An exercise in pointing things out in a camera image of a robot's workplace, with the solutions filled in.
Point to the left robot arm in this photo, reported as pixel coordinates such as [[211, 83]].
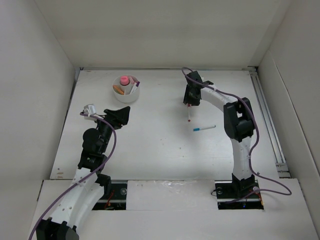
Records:
[[72, 207]]

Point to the white round divided container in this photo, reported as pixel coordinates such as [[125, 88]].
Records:
[[128, 97]]

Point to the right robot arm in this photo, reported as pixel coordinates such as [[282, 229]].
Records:
[[238, 125]]

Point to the pink capped marker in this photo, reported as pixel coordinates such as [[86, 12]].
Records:
[[135, 87]]

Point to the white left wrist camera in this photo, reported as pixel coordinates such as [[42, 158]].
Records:
[[88, 111]]

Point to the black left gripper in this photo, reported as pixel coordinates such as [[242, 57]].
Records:
[[117, 118]]

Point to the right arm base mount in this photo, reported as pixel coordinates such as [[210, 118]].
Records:
[[230, 198]]

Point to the blue capped marker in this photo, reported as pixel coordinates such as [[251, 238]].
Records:
[[204, 128]]

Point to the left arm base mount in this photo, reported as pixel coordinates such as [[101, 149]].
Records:
[[116, 200]]

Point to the aluminium side rail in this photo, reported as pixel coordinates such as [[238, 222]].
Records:
[[279, 159]]

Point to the orange correction tape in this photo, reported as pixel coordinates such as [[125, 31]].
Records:
[[118, 89]]

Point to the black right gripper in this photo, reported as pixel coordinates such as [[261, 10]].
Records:
[[187, 98]]

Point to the red capped marker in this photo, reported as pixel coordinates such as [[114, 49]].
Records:
[[189, 113]]

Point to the pink glue bottle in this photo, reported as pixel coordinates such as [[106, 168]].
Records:
[[124, 80]]

